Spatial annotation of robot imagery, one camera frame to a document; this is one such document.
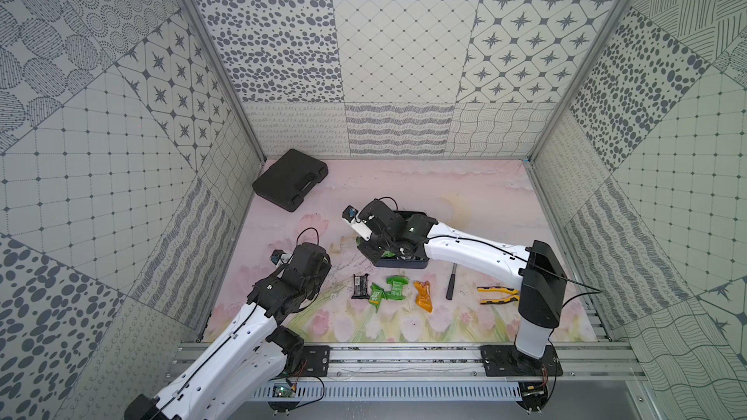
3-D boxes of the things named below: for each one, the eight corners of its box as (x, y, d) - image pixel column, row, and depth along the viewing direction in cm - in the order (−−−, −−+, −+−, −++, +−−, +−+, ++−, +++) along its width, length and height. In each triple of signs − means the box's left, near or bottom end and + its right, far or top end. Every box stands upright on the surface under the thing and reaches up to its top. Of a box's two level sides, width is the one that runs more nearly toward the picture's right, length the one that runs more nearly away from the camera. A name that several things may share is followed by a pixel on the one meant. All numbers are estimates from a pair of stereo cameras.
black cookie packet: (352, 298, 87) (351, 296, 85) (353, 276, 91) (353, 273, 89) (369, 298, 87) (368, 296, 85) (369, 276, 91) (369, 273, 89)
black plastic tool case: (253, 194, 111) (248, 184, 107) (293, 156, 125) (289, 147, 120) (293, 213, 105) (289, 204, 101) (330, 172, 119) (328, 162, 114)
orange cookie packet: (415, 312, 84) (416, 309, 82) (413, 284, 90) (414, 281, 87) (431, 312, 84) (433, 309, 82) (429, 284, 90) (430, 281, 88)
